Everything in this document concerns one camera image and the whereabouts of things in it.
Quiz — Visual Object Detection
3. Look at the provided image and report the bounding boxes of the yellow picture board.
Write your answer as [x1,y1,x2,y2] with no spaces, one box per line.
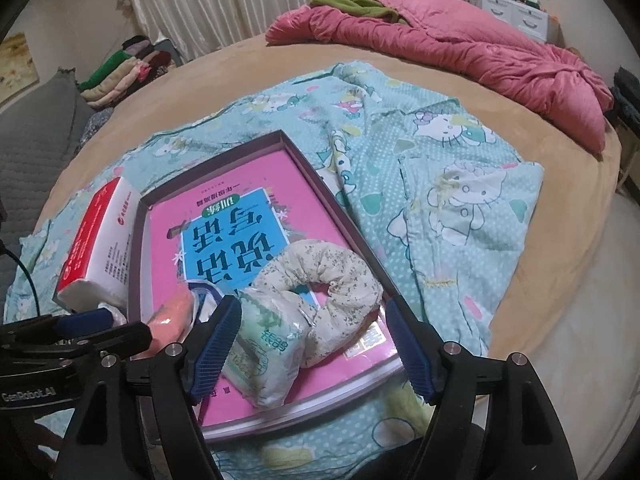
[0,32,41,105]

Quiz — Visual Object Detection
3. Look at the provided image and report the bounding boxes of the tan round bed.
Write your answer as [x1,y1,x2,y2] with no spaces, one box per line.
[37,35,623,411]

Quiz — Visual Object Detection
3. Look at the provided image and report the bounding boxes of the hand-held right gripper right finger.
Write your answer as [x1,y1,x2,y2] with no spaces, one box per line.
[383,301,582,480]

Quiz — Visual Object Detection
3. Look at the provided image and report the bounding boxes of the pink book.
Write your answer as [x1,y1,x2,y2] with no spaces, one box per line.
[147,152,406,426]

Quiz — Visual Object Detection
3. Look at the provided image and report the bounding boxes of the red white tissue pack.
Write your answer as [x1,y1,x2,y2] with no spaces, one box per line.
[54,176,146,311]

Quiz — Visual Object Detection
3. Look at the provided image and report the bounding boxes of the grey quilted cushion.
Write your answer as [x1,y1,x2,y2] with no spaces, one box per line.
[0,67,96,221]

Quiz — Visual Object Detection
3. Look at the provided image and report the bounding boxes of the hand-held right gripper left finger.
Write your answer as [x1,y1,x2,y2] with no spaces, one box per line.
[55,295,244,480]

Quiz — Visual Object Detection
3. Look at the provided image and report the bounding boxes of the pink quilt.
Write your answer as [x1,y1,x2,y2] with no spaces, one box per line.
[265,0,615,155]

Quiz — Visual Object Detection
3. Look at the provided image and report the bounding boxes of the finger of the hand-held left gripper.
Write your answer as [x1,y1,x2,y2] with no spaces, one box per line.
[70,323,153,358]
[54,309,115,337]

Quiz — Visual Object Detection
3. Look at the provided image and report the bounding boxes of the dark patterned cloth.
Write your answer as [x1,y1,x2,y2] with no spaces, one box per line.
[72,107,117,157]

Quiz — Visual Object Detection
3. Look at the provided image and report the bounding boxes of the stack of folded clothes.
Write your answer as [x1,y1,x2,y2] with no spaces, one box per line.
[77,35,176,110]

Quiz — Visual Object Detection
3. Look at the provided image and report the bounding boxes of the floral white scrunchie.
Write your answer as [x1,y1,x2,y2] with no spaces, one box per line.
[250,240,383,368]

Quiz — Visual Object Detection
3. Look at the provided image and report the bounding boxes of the white pleated curtain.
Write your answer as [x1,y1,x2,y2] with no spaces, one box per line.
[120,0,351,61]

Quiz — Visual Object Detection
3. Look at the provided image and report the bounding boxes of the white drawer cabinet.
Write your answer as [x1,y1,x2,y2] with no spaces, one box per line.
[480,0,563,43]

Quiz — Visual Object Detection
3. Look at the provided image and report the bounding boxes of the black cable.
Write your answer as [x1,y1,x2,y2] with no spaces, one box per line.
[0,239,42,322]

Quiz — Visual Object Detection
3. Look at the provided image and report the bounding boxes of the green white tissue packet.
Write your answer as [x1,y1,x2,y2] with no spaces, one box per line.
[220,287,318,411]

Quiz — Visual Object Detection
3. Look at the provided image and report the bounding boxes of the teal cartoon cat bedsheet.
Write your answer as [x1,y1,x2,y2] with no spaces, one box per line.
[5,60,546,466]

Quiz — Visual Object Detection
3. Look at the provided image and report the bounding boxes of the green cloth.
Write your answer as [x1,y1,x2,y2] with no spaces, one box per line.
[311,0,411,25]

